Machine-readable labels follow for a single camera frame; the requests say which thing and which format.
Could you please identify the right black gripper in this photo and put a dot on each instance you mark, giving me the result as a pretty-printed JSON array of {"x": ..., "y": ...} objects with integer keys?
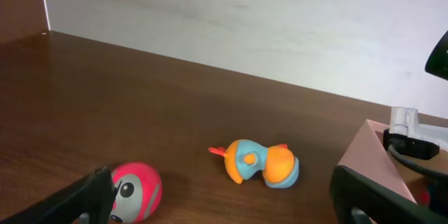
[{"x": 415, "y": 148}]

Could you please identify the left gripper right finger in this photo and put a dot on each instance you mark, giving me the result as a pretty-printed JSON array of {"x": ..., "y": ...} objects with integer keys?
[{"x": 358, "y": 199}]

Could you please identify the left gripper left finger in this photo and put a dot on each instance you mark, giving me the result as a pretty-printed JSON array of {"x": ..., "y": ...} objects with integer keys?
[{"x": 93, "y": 195}]

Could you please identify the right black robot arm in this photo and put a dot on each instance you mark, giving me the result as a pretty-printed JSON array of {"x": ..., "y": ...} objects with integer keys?
[{"x": 437, "y": 62}]

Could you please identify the white open cardboard box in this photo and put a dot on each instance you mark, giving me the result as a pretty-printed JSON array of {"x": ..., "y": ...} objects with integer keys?
[{"x": 367, "y": 156}]

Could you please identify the red ball with eye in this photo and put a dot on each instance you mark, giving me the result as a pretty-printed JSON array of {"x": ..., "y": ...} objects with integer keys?
[{"x": 139, "y": 192}]

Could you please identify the orange and blue duck toy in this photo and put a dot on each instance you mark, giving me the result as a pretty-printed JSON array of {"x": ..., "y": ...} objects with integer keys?
[{"x": 243, "y": 158}]

